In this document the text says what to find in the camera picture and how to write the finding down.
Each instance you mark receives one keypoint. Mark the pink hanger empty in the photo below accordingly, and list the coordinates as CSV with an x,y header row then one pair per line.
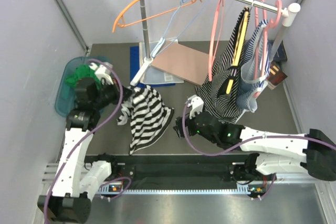
x,y
219,13

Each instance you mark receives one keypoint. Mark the pink hanger far right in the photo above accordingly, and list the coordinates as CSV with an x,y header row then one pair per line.
x,y
274,22

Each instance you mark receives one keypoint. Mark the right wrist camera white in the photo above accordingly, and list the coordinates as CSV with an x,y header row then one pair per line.
x,y
196,104

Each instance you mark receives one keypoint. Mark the blue white striped garment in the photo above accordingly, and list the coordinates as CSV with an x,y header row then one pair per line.
x,y
254,70

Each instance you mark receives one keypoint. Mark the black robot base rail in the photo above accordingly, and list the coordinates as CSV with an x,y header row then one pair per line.
x,y
228,168

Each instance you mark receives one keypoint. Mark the brown wooden box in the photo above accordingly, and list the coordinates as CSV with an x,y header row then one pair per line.
x,y
276,76

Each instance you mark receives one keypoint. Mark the pink brown board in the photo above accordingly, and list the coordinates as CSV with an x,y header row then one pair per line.
x,y
183,62

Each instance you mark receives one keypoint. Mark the clothes rack metal white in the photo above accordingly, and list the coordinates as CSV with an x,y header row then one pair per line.
x,y
288,15

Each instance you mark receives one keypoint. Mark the blue mat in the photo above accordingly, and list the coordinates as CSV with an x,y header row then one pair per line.
x,y
135,66

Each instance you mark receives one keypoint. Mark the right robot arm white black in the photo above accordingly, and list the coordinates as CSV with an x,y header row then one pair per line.
x,y
312,153

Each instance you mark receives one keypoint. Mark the black white striped tank top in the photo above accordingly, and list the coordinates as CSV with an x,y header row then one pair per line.
x,y
148,116

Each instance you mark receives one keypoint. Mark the dark blue book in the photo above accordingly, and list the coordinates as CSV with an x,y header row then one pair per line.
x,y
280,55

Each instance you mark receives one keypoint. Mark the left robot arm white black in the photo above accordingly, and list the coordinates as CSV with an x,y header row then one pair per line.
x,y
70,195

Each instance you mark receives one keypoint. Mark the orange plastic hanger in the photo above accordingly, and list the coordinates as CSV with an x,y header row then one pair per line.
x,y
120,21

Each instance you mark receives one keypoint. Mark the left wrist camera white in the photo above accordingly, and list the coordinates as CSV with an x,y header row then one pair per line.
x,y
102,73

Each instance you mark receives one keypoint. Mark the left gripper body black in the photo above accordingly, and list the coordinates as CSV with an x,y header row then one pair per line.
x,y
108,94

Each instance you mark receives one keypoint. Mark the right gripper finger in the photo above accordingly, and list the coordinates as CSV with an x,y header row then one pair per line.
x,y
179,131
179,121

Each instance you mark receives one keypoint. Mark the teal plastic bin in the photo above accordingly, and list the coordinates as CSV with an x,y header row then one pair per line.
x,y
65,98

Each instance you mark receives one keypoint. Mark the thin striped black white garment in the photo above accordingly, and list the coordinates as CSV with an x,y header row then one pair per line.
x,y
220,94

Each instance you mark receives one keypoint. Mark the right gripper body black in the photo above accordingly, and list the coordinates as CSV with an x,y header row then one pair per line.
x,y
193,129

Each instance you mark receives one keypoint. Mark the yellow black hanger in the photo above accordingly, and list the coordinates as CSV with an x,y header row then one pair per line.
x,y
238,48

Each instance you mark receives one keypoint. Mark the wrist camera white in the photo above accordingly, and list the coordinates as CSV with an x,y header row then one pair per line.
x,y
102,73
196,104

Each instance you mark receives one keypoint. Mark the green cloth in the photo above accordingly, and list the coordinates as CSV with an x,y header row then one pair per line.
x,y
80,72

